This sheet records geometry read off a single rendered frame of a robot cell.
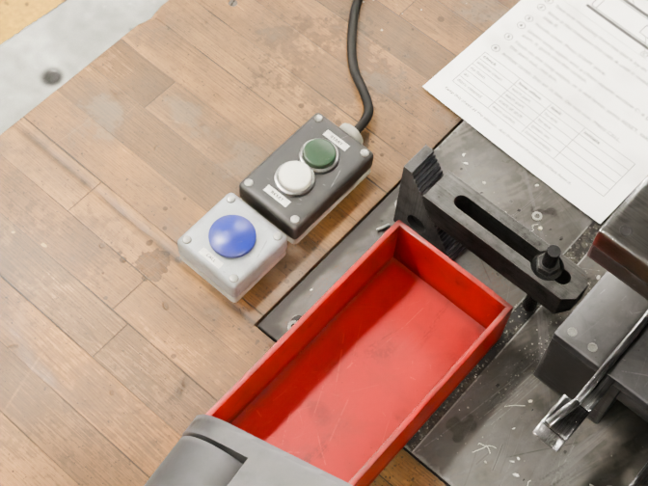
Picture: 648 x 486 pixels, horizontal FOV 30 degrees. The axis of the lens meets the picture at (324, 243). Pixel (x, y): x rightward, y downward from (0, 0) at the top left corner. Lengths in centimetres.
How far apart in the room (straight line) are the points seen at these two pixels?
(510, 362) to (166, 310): 29
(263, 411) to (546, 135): 38
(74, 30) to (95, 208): 130
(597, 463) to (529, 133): 32
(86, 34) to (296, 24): 119
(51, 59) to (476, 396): 147
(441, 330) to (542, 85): 28
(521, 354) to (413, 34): 34
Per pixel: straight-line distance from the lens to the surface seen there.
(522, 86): 117
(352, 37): 117
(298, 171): 105
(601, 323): 96
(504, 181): 111
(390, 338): 101
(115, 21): 236
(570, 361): 97
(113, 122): 113
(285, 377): 99
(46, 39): 235
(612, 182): 113
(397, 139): 112
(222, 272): 101
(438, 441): 99
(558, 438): 92
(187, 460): 54
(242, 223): 102
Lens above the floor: 182
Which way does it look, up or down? 61 degrees down
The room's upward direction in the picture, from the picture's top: 6 degrees clockwise
